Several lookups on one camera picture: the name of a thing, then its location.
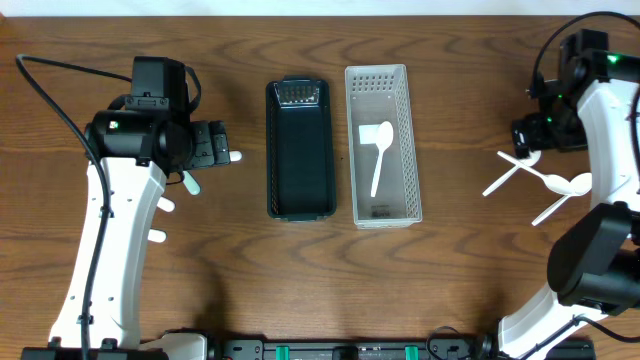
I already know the thick white plastic spoon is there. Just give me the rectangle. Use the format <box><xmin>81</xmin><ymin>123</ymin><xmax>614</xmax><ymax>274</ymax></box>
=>
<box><xmin>229</xmin><ymin>151</ymin><xmax>242</xmax><ymax>162</ymax></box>

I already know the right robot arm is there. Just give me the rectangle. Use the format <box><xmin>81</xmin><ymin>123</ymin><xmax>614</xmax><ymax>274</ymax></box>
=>
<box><xmin>478</xmin><ymin>29</ymin><xmax>639</xmax><ymax>359</ymax></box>

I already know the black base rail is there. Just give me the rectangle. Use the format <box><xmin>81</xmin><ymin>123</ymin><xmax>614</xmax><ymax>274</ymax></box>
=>
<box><xmin>19</xmin><ymin>336</ymin><xmax>597</xmax><ymax>360</ymax></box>

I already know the clear white plastic basket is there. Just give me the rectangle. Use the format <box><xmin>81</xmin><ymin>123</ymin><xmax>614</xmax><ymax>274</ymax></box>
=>
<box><xmin>345</xmin><ymin>64</ymin><xmax>422</xmax><ymax>229</ymax></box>

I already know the white plastic fork upper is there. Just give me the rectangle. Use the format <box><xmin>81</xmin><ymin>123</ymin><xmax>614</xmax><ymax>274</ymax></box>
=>
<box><xmin>157</xmin><ymin>197</ymin><xmax>176</xmax><ymax>213</ymax></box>

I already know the mint green plastic fork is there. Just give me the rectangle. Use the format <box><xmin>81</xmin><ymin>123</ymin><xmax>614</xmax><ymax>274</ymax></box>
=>
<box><xmin>183</xmin><ymin>171</ymin><xmax>201</xmax><ymax>196</ymax></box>

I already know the white label in basket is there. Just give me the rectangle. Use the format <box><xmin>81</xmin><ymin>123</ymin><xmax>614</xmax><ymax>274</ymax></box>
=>
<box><xmin>358</xmin><ymin>124</ymin><xmax>379</xmax><ymax>145</ymax></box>

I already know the thin white spoon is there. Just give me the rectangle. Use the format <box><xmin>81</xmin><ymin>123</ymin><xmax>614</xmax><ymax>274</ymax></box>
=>
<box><xmin>482</xmin><ymin>151</ymin><xmax>541</xmax><ymax>197</ymax></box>
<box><xmin>531</xmin><ymin>172</ymin><xmax>592</xmax><ymax>226</ymax></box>
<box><xmin>497</xmin><ymin>151</ymin><xmax>574</xmax><ymax>195</ymax></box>
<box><xmin>370</xmin><ymin>121</ymin><xmax>394</xmax><ymax>198</ymax></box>

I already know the white plastic fork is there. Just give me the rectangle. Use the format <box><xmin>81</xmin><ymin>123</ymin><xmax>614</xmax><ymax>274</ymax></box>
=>
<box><xmin>147</xmin><ymin>229</ymin><xmax>167</xmax><ymax>243</ymax></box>
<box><xmin>157</xmin><ymin>197</ymin><xmax>176</xmax><ymax>213</ymax></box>

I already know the dark green plastic basket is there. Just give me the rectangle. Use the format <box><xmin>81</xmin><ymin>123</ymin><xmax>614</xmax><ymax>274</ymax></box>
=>
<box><xmin>266</xmin><ymin>76</ymin><xmax>337</xmax><ymax>222</ymax></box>

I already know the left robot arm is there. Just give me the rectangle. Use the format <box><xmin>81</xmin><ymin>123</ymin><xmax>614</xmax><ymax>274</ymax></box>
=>
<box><xmin>49</xmin><ymin>56</ymin><xmax>242</xmax><ymax>349</ymax></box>

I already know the white plastic fork lower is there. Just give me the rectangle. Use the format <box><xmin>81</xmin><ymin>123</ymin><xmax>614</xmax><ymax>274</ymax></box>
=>
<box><xmin>147</xmin><ymin>229</ymin><xmax>167</xmax><ymax>243</ymax></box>

